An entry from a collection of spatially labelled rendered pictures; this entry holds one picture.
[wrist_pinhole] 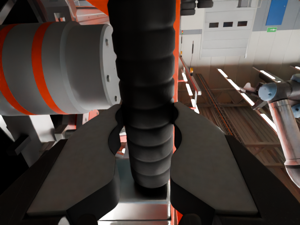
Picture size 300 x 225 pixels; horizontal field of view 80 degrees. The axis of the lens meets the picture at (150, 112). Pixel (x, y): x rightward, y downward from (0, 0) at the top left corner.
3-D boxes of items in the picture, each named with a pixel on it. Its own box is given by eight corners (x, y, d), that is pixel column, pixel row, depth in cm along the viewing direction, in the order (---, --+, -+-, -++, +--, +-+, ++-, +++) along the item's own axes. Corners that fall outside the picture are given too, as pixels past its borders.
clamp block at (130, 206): (56, 203, 14) (74, 238, 17) (172, 202, 14) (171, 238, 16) (79, 157, 19) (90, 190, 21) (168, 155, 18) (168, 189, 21)
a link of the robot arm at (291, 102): (313, 102, 81) (306, 118, 85) (291, 92, 90) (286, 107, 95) (297, 104, 80) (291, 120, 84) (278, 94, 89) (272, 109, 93)
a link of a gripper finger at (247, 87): (241, 79, 110) (257, 84, 104) (238, 89, 112) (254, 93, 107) (239, 81, 108) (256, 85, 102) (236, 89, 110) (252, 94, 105)
